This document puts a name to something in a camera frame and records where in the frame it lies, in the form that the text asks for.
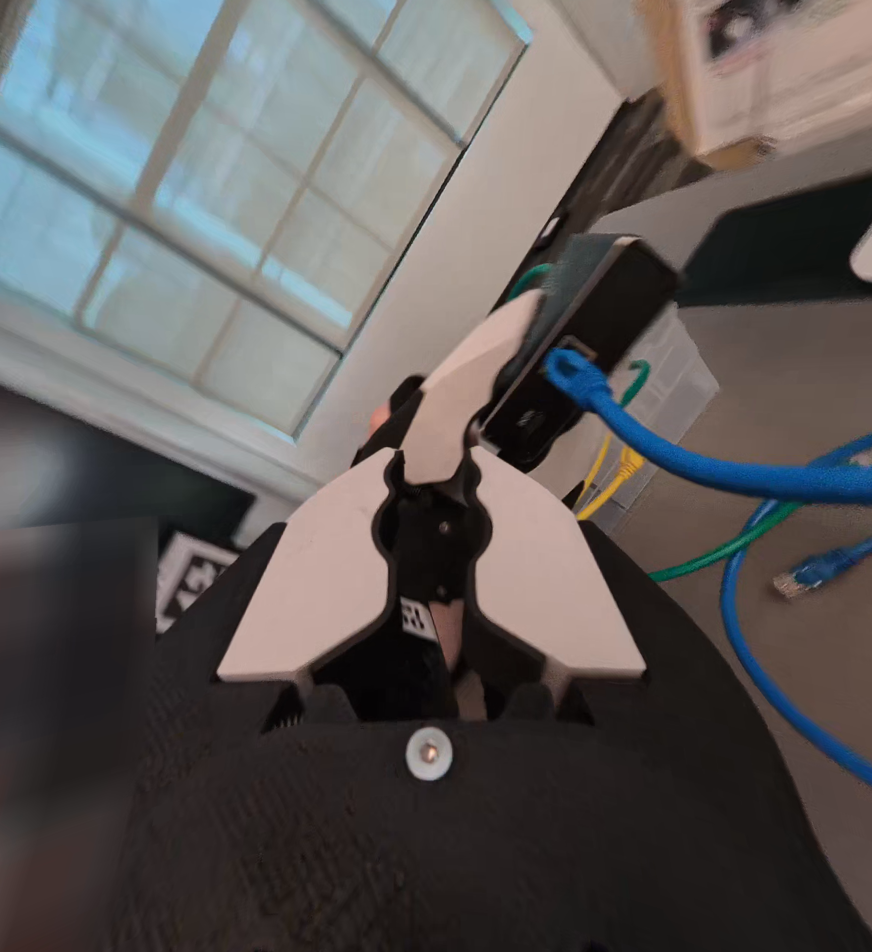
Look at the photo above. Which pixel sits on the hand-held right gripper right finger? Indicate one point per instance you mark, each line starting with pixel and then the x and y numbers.
pixel 555 587

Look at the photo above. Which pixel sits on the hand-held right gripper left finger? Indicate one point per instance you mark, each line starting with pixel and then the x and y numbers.
pixel 309 587

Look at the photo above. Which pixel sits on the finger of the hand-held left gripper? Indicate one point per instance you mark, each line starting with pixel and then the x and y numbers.
pixel 465 379

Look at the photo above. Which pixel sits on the black ethernet switch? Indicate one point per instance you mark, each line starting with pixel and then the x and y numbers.
pixel 622 297

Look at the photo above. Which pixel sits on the clear plastic bin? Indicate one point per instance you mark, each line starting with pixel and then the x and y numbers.
pixel 674 387

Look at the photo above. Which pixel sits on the person's left hand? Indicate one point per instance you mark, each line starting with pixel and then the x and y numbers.
pixel 447 632

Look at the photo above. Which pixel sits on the black framed marker sign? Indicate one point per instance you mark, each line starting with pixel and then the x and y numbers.
pixel 190 573

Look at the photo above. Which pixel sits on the large grid window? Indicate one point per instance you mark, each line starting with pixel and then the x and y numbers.
pixel 220 186

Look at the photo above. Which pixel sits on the wooden backing board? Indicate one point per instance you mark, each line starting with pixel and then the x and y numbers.
pixel 674 97

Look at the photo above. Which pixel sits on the printed instruction sheet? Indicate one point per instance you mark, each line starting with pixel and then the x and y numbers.
pixel 793 74

